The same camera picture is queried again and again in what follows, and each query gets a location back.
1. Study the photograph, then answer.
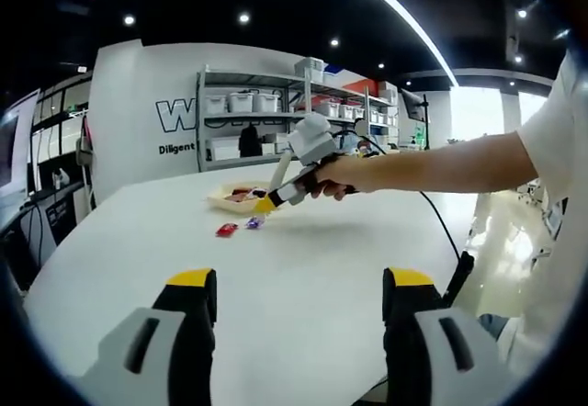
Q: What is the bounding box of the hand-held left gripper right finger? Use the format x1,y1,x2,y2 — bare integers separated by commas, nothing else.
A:
381,265,502,406

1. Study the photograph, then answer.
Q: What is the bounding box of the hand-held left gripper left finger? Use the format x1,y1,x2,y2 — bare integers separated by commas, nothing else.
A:
81,266,218,406

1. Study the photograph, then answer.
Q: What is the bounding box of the pile of snack food packets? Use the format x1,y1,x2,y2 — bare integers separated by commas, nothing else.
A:
227,186,270,205

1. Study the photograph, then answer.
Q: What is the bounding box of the cream hexagonal container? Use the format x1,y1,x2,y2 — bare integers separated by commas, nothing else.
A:
205,180,286,215

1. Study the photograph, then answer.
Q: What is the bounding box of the person's right hand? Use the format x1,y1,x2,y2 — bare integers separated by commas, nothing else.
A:
308,155,372,203

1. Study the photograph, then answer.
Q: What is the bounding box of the stack of small white cartons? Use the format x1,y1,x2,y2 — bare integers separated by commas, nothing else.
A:
261,131,291,155

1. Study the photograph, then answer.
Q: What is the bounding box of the row of white storage bins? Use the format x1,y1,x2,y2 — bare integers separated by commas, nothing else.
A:
316,82,401,128

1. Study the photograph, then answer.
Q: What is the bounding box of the grey metal shelving rack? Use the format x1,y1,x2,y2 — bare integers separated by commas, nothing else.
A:
196,63,401,174

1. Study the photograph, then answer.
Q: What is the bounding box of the white lidded storage bin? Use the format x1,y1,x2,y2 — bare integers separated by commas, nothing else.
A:
254,93,281,115
227,92,255,115
204,95,229,115

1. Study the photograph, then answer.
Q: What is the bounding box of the white cardboard box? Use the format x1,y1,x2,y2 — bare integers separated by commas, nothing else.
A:
209,139,243,163

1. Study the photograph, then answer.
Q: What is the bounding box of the translucent storage crate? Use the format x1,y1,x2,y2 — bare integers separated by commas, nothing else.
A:
293,56,326,75

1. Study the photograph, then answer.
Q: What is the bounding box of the black screen on pole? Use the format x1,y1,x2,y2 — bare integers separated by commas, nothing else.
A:
398,87,432,151

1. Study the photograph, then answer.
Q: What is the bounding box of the group of ceiling spotlights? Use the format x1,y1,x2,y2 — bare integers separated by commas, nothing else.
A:
123,8,529,70

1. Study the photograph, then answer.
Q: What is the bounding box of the linear ceiling light strip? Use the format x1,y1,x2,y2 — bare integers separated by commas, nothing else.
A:
336,0,459,86

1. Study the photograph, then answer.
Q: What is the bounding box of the grey counter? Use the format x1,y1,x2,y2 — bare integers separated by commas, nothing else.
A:
0,180,89,254

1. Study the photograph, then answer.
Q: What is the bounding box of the black framed glass partition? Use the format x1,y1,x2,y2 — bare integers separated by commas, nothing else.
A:
30,76,94,171

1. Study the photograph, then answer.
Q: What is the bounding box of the large white framed screen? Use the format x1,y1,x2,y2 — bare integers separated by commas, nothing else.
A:
0,89,41,198

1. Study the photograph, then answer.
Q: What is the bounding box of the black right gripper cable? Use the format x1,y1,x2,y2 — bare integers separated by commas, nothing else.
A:
330,129,475,310

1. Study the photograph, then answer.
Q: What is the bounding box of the grey bag with red strap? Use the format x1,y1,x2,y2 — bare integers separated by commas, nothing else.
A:
74,114,98,168

